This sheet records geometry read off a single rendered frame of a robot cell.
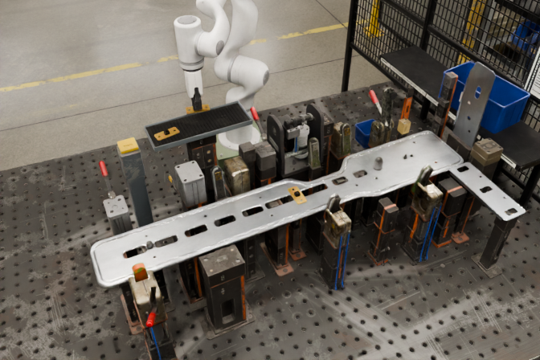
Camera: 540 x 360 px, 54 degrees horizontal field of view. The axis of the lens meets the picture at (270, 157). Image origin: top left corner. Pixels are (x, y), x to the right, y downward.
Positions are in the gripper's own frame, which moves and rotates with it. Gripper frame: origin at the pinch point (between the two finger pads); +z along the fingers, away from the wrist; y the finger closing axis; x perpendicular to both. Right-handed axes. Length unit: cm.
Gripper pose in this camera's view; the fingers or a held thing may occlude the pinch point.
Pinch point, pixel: (196, 103)
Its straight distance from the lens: 188.3
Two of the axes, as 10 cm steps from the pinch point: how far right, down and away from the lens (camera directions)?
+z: 0.0, 7.5, 6.6
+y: 2.5, 6.4, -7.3
